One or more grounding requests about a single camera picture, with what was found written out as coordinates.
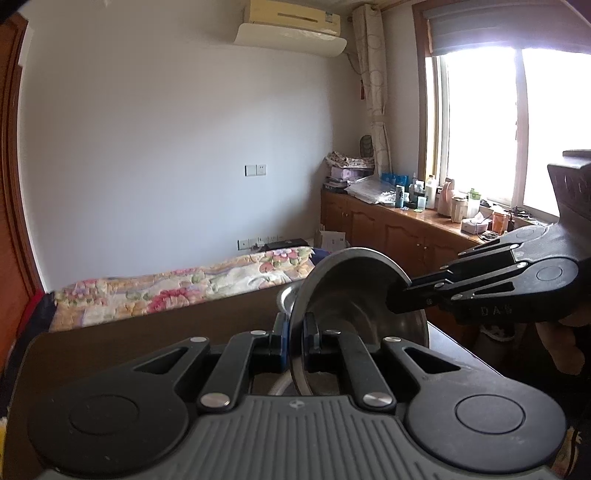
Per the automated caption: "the wooden louvered wardrobe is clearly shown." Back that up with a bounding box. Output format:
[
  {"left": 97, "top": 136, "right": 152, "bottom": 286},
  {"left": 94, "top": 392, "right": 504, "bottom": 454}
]
[{"left": 0, "top": 9, "right": 47, "bottom": 352}]

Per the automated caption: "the white air conditioner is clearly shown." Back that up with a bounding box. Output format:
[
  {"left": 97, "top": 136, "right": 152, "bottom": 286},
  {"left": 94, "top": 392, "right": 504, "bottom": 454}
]
[{"left": 233, "top": 0, "right": 348, "bottom": 58}]

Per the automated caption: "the wooden cabinet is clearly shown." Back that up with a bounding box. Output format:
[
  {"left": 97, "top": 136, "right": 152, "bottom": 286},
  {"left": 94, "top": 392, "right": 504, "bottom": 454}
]
[{"left": 320, "top": 188, "right": 550, "bottom": 337}]

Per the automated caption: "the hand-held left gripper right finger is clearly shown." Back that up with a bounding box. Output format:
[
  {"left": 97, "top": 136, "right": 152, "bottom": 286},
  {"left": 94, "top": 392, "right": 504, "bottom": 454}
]
[{"left": 302, "top": 313, "right": 462, "bottom": 411}]

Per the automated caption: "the red cloth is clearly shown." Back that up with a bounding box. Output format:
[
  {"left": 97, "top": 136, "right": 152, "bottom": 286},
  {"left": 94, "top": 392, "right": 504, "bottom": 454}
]
[{"left": 25, "top": 293, "right": 46, "bottom": 325}]

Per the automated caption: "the black box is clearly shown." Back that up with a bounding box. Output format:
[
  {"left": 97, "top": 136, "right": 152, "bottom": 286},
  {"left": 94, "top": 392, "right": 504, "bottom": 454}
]
[{"left": 265, "top": 237, "right": 308, "bottom": 253}]

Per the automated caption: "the folded floral cloth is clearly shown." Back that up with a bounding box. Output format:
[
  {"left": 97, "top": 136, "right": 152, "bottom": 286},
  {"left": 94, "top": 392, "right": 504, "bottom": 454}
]
[{"left": 324, "top": 151, "right": 376, "bottom": 169}]

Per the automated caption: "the white wall socket strip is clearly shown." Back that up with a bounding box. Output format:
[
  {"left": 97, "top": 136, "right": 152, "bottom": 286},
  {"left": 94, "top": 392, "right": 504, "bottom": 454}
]
[{"left": 237, "top": 234, "right": 282, "bottom": 251}]

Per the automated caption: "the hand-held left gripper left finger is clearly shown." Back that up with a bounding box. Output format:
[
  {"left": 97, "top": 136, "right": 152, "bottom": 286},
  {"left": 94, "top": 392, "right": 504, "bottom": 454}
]
[{"left": 133, "top": 313, "right": 293, "bottom": 414}]

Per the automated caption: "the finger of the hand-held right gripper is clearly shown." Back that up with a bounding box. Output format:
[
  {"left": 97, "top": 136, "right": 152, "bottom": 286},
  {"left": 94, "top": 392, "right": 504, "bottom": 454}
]
[
  {"left": 441, "top": 236, "right": 525, "bottom": 278},
  {"left": 385, "top": 258, "right": 525, "bottom": 315}
]

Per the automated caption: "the white cardboard box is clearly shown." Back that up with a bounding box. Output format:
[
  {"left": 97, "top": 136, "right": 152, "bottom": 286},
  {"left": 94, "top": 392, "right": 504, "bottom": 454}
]
[{"left": 318, "top": 225, "right": 347, "bottom": 250}]

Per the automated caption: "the window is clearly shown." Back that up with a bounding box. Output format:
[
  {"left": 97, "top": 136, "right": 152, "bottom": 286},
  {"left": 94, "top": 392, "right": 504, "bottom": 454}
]
[{"left": 414, "top": 46, "right": 591, "bottom": 219}]

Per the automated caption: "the pink jug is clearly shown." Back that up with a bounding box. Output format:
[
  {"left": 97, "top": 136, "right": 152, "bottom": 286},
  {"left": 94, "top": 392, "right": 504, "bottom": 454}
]
[{"left": 438, "top": 178, "right": 456, "bottom": 217}]

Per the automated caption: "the clear plastic bag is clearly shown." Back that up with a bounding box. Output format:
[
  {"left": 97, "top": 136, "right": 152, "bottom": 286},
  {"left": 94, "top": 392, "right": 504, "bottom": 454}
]
[{"left": 344, "top": 178, "right": 398, "bottom": 205}]

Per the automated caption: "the large steel bowl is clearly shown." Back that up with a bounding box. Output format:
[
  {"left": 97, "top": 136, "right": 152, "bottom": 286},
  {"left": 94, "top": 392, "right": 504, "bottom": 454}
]
[{"left": 290, "top": 247, "right": 431, "bottom": 398}]

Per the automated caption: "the floral blanket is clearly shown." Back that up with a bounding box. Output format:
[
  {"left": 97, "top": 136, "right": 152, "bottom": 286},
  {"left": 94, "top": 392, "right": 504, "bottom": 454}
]
[{"left": 48, "top": 246, "right": 331, "bottom": 333}]

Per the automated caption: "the person's right hand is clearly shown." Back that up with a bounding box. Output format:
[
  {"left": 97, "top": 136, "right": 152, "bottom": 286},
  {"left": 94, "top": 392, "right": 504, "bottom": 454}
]
[{"left": 536, "top": 314, "right": 583, "bottom": 376}]

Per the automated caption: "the purple box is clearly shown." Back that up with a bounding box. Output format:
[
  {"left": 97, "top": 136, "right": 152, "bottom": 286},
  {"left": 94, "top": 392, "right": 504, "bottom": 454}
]
[{"left": 330, "top": 167, "right": 371, "bottom": 182}]

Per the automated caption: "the patterned beige curtain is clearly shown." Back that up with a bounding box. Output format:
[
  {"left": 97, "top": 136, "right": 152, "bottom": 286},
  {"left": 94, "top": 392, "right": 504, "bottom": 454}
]
[{"left": 352, "top": 4, "right": 392, "bottom": 176}]

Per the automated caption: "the small steel bowl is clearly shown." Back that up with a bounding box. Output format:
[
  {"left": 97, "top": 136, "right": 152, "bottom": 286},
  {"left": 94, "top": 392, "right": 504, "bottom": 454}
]
[{"left": 276, "top": 282, "right": 306, "bottom": 315}]

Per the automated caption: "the grey window blind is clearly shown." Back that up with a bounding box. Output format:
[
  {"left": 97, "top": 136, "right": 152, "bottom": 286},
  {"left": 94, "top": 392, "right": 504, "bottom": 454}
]
[{"left": 425, "top": 0, "right": 591, "bottom": 58}]

